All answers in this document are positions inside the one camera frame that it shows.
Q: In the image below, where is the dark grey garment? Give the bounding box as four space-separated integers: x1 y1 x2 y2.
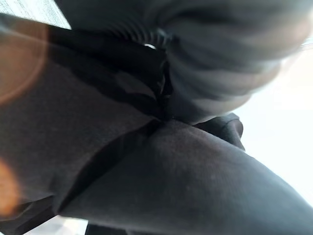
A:
0 13 313 235

